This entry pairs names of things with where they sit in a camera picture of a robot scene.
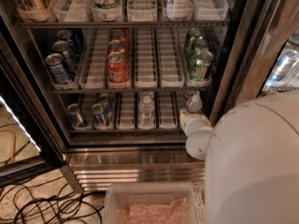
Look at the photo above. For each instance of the red bull can behind glass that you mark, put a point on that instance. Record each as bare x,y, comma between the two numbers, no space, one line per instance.
283,66

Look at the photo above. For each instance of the green soda can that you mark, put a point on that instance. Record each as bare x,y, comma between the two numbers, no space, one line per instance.
192,35
199,66
199,46

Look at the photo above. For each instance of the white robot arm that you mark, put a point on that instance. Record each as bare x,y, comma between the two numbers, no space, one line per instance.
252,162

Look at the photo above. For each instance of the green soda can front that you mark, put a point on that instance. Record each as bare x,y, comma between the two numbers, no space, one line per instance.
199,66

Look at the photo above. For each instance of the clear water bottle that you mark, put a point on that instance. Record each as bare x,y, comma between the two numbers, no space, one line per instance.
189,94
146,113
194,104

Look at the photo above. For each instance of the red coca cola can front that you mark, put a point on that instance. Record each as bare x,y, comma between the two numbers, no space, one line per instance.
117,70

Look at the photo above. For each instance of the blue can bottom behind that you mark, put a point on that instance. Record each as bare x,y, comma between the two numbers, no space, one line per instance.
105,100

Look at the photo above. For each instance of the clear plastic bin left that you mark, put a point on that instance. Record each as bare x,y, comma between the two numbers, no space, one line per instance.
152,203

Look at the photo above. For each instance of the blue pepsi can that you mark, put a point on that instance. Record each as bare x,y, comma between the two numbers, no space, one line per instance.
64,48
69,37
58,69

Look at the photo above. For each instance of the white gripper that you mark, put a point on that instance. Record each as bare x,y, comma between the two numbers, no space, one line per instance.
196,126

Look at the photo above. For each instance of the steel fridge base grille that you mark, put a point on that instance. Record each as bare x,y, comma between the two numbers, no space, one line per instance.
96,171

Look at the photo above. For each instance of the blue pepsi can middle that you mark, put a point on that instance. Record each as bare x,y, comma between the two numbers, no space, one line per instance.
64,48

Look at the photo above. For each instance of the blue can bottom left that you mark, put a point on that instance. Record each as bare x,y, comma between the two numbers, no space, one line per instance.
77,117

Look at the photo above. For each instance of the green soda can middle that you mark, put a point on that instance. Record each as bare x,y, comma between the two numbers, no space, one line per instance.
199,46

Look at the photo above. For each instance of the red cola can middle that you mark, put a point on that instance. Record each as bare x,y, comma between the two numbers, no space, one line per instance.
116,46

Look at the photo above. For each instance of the clear plastic bin right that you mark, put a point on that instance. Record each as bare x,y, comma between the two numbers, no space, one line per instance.
202,208

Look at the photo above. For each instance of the open fridge door left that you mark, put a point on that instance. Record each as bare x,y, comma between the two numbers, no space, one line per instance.
16,103

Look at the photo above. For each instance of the blue pepsi can front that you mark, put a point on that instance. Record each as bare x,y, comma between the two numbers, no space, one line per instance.
58,69

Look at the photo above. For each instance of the red cola can back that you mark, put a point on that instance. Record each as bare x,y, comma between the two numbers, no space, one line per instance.
118,34

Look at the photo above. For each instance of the blue pepsi can back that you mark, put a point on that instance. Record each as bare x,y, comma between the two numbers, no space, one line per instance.
69,37

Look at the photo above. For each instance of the clear plastic bin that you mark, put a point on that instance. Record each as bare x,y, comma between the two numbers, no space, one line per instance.
152,203
202,208

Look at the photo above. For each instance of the closed glass fridge door right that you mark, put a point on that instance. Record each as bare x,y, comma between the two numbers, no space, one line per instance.
256,34

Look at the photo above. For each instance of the green soda can back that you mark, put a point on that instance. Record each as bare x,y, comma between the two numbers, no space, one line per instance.
192,35

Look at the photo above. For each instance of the white bottle top shelf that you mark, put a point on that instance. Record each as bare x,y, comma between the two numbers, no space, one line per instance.
177,10

